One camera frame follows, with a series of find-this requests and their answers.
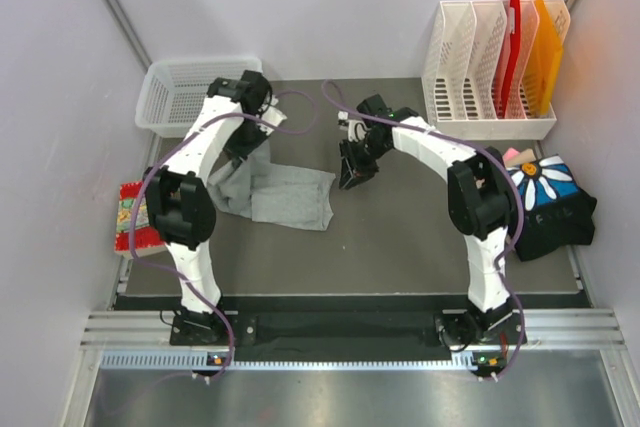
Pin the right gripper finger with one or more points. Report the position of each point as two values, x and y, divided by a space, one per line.
345 168
356 178

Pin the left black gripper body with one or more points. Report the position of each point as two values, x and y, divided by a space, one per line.
245 139

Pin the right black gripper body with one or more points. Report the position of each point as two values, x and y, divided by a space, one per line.
363 153

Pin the grey t-shirt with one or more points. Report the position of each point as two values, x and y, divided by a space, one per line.
265 192

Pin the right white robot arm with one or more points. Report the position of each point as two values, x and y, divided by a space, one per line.
480 204

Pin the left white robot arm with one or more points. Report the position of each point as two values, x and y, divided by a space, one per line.
180 208

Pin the white perforated plastic basket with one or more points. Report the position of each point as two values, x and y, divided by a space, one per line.
173 91

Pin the white file organizer rack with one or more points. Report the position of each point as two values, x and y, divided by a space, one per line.
465 66

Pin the light pink folded t-shirt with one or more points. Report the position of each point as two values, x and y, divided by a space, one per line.
509 155

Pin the beige folded t-shirt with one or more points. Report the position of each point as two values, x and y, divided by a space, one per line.
517 223

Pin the black daisy print t-shirt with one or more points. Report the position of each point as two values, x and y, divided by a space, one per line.
557 211

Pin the orange plastic folder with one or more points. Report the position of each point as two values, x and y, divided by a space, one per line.
544 61

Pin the red plastic folder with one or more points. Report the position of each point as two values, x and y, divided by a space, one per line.
514 40

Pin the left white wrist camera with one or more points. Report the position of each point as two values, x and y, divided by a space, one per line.
272 117

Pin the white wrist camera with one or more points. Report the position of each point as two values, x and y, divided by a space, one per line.
272 117
355 129

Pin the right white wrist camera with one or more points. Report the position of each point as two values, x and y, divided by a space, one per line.
355 129

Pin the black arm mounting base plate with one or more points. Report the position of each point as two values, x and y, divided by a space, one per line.
342 334

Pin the white slotted cable duct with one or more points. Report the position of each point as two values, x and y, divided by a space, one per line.
206 361

